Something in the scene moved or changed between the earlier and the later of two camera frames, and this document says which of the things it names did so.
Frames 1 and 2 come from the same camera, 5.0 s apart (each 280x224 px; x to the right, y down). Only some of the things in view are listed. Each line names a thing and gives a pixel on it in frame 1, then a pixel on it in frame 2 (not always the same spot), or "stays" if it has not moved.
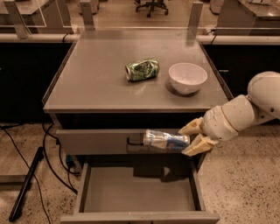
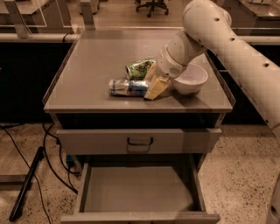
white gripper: [214, 122] -> [168, 67]
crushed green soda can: [143, 70] stays
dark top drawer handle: [134, 143] stays
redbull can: [158, 139] -> [129, 87]
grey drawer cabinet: [103, 95] stays
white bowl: [186, 78] stays
